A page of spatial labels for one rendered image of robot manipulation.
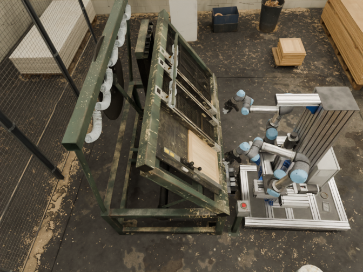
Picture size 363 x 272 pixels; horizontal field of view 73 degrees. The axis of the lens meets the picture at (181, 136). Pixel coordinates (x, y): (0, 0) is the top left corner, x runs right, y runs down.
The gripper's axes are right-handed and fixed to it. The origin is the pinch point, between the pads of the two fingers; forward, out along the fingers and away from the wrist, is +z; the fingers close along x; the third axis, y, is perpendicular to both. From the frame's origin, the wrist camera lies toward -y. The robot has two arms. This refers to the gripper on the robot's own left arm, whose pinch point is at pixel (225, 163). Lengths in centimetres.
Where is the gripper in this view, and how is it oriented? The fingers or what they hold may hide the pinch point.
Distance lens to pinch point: 237.0
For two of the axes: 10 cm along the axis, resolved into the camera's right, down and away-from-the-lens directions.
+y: -9.1, -3.1, -2.9
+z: -4.2, 5.1, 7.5
